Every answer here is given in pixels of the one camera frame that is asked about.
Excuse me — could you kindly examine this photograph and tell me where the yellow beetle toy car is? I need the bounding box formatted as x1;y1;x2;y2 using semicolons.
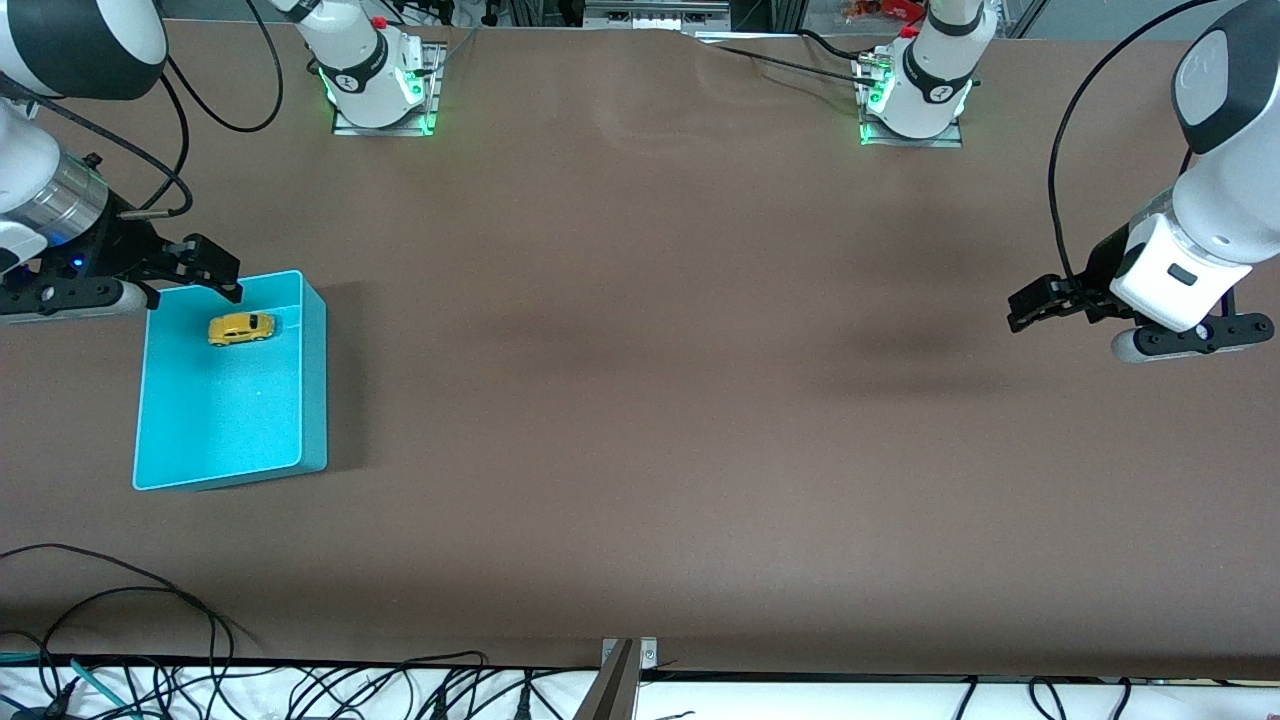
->
207;312;277;348

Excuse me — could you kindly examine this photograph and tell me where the turquoise plastic bin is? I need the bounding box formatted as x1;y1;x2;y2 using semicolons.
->
132;269;329;493

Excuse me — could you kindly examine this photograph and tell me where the red package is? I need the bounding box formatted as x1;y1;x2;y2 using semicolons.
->
843;0;926;23

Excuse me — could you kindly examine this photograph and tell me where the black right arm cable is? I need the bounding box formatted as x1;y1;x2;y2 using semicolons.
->
0;0;286;219

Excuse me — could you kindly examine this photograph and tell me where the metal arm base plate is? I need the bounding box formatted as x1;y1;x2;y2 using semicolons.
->
331;42;447;137
858;50;966;149

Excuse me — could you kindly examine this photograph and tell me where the black looped cable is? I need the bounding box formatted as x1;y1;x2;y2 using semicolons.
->
0;543;237;666
38;586;219;666

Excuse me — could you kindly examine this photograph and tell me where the black base power cable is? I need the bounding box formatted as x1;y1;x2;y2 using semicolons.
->
700;40;881;89
795;27;881;63

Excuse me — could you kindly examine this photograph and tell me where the teal cable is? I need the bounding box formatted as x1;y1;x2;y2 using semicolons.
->
0;650;133;719

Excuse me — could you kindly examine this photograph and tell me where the aluminium frame rail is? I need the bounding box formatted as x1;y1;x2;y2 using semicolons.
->
583;0;732;31

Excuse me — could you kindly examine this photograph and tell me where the metal table bracket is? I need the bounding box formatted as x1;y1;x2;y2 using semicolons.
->
575;637;659;720

